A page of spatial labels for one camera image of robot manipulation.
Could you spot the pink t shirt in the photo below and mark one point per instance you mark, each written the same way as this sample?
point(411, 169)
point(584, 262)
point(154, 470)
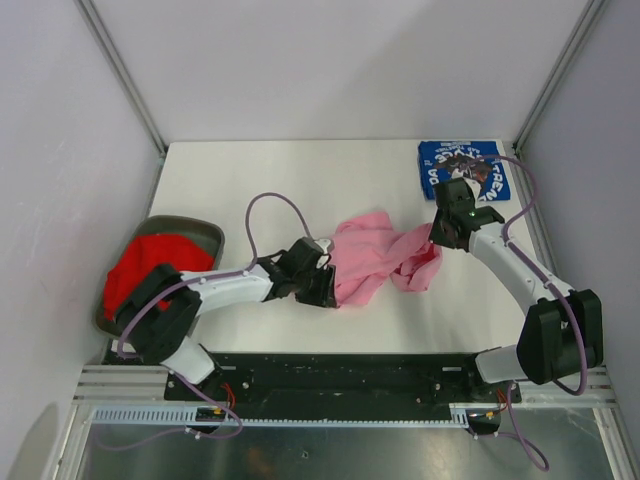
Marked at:
point(368, 251)

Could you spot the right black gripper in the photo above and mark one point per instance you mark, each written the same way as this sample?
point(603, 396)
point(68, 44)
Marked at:
point(437, 237)

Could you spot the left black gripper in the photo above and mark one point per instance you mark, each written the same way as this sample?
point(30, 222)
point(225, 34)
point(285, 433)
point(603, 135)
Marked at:
point(324, 294)

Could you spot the grey plastic tray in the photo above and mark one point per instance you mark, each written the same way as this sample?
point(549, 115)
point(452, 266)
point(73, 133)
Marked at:
point(207, 236)

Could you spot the right aluminium frame post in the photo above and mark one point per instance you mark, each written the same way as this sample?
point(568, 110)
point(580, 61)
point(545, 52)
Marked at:
point(580, 33)

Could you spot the red t shirt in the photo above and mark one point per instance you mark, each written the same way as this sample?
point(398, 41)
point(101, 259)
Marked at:
point(141, 256)

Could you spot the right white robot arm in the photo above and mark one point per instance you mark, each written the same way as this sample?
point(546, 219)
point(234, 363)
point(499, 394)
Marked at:
point(562, 333)

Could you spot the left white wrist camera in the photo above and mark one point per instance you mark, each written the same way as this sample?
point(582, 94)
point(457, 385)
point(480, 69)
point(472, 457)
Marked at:
point(326, 246)

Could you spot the aluminium frame post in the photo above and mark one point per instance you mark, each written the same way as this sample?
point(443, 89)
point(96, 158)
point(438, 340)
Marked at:
point(580, 33)
point(114, 60)

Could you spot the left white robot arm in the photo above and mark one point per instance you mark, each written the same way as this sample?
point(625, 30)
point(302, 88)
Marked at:
point(159, 315)

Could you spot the left aluminium frame post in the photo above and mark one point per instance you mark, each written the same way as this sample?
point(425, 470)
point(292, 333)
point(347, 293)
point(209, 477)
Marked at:
point(114, 60)

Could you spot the folded blue printed t shirt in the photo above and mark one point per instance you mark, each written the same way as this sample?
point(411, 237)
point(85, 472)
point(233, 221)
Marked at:
point(441, 161)

